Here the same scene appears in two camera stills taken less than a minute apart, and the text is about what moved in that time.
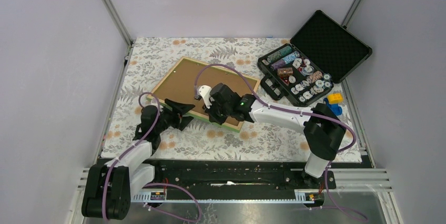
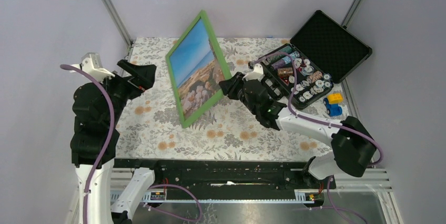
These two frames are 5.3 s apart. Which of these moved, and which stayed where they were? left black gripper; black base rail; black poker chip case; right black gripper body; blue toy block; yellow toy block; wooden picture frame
Moved: left black gripper; right black gripper body; wooden picture frame
Stayed: yellow toy block; blue toy block; black base rail; black poker chip case
